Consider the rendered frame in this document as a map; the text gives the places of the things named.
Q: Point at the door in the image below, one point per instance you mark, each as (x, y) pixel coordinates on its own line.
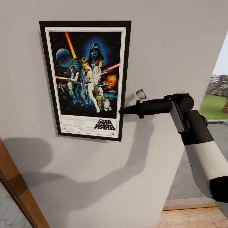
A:
(18, 208)

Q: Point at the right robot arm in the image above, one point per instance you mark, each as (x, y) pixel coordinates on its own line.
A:
(209, 167)

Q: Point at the poster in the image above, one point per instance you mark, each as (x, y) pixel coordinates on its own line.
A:
(87, 64)

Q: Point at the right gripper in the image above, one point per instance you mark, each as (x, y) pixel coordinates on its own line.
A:
(149, 107)

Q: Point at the fixed window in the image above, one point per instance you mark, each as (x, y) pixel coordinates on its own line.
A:
(184, 195)

